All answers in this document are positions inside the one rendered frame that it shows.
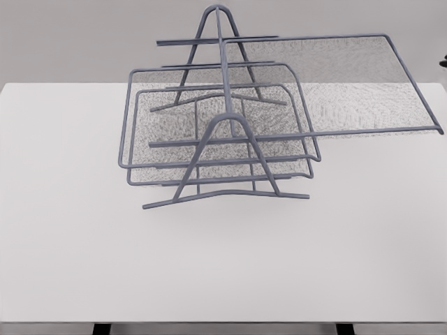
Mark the large grey mesh tray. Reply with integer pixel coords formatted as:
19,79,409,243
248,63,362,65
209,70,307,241
221,32,446,141

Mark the medium grey mesh tray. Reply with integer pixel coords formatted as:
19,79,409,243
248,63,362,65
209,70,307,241
117,61,322,171

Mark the small grey mesh tray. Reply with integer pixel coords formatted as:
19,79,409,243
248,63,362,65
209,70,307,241
126,82,315,186

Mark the grey wire rack frame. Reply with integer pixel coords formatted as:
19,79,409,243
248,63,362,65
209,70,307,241
142,4,311,210

